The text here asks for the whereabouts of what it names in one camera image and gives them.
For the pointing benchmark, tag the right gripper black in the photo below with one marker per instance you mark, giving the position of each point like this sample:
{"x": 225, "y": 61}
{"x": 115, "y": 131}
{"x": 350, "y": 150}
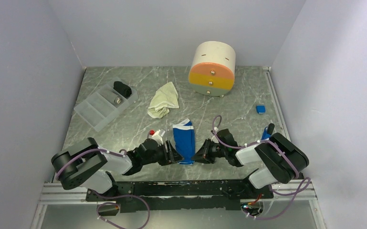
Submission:
{"x": 203, "y": 155}

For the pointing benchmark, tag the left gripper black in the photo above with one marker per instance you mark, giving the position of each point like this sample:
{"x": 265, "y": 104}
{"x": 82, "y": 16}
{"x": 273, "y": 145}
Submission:
{"x": 173, "y": 155}

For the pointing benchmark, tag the blue underwear white trim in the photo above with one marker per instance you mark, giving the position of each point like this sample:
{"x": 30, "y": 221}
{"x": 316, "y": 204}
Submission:
{"x": 184, "y": 137}

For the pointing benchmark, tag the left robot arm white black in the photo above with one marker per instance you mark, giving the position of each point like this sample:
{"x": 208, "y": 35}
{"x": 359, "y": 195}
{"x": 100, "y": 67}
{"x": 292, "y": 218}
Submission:
{"x": 86, "y": 164}

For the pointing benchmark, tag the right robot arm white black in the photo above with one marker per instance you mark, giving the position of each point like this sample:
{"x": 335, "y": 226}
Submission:
{"x": 282, "y": 160}

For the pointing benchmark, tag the cream yellow cloth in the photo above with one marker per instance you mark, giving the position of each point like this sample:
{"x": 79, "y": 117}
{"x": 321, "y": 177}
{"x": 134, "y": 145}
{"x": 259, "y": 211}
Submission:
{"x": 165, "y": 98}

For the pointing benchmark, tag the small blue block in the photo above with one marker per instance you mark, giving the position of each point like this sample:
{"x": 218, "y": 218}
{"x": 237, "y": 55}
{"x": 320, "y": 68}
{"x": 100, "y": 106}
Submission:
{"x": 260, "y": 109}

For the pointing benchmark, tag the black rolled sock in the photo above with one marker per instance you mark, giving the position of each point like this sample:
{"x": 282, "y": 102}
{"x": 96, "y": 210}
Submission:
{"x": 122, "y": 89}

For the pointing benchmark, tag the clear plastic compartment tray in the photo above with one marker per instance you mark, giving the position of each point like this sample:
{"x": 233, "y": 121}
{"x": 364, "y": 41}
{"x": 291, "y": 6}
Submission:
{"x": 99, "y": 108}

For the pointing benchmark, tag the round drawer cabinet orange yellow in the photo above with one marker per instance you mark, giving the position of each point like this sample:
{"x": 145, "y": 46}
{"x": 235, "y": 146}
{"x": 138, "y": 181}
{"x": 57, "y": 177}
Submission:
{"x": 213, "y": 69}

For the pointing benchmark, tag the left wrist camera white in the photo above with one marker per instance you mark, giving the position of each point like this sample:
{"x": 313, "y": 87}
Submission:
{"x": 157, "y": 135}

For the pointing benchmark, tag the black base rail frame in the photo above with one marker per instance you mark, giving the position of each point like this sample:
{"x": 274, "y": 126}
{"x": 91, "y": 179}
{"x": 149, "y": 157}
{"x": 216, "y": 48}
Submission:
{"x": 228, "y": 194}

